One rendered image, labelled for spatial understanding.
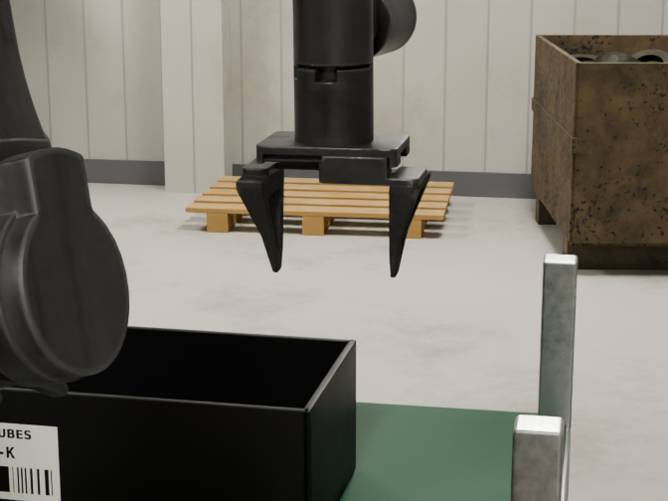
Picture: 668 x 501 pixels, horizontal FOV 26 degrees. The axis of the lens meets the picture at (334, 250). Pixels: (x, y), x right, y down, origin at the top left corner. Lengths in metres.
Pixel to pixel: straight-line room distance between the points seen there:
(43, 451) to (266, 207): 0.24
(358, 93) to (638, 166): 4.55
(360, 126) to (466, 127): 5.98
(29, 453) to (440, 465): 0.34
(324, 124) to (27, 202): 0.44
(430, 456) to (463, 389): 3.07
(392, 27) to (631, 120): 4.46
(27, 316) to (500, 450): 0.72
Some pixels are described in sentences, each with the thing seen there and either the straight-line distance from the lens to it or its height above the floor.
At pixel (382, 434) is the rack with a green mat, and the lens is 1.28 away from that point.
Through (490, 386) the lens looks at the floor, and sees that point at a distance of 4.34.
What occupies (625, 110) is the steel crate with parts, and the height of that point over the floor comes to 0.64.
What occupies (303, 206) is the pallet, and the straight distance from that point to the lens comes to 6.28.
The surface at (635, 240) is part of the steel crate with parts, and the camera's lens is 5.60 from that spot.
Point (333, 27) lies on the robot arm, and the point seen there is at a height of 1.32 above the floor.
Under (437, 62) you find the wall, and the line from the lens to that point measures 6.97.
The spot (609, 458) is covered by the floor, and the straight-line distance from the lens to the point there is 3.84.
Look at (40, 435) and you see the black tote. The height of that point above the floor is 1.03.
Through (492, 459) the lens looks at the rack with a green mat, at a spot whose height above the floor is 0.95.
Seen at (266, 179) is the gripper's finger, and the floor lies 1.21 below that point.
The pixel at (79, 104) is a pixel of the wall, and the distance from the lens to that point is 7.42.
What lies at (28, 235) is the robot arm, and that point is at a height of 1.28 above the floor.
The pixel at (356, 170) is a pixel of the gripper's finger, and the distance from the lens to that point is 1.01.
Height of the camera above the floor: 1.41
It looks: 14 degrees down
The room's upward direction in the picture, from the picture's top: straight up
